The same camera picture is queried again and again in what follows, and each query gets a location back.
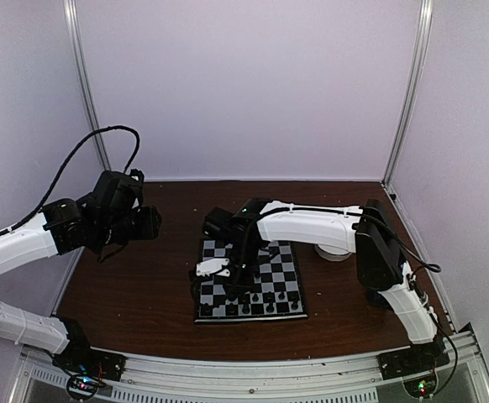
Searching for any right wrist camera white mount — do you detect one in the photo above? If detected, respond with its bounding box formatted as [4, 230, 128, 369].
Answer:
[194, 258, 230, 277]

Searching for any right aluminium frame post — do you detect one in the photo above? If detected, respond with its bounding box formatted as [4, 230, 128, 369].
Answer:
[381, 0, 434, 189]

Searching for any aluminium front rail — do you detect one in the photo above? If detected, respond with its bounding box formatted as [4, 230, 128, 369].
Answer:
[5, 328, 489, 402]

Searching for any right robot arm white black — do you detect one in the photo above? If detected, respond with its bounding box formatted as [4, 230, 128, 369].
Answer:
[195, 198, 445, 371]

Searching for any black bishop back row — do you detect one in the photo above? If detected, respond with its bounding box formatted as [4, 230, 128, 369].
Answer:
[266, 301, 275, 313]

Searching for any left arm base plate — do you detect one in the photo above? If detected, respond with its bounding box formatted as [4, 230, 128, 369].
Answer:
[53, 348, 126, 381]

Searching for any white scalloped bowl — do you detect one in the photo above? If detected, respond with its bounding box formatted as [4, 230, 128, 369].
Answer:
[314, 245, 351, 262]

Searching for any left aluminium frame post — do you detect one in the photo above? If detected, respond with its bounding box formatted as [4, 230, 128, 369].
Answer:
[62, 0, 111, 173]

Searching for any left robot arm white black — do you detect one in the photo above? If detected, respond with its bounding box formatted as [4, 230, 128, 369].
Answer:
[0, 164, 161, 373]

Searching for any black grey chessboard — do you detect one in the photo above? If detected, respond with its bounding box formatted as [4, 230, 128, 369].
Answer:
[192, 241, 308, 324]

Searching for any aluminium frame post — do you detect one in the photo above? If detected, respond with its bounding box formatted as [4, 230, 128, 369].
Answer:
[62, 0, 111, 173]
[381, 0, 434, 189]

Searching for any black chess king piece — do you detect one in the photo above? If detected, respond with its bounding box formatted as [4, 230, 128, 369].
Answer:
[242, 302, 250, 315]

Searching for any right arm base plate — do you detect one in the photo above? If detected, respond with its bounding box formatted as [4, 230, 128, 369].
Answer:
[377, 344, 450, 380]

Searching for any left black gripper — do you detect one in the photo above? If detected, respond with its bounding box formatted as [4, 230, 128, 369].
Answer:
[95, 204, 161, 247]

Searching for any dark blue mug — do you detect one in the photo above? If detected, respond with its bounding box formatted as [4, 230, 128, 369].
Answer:
[365, 290, 392, 311]

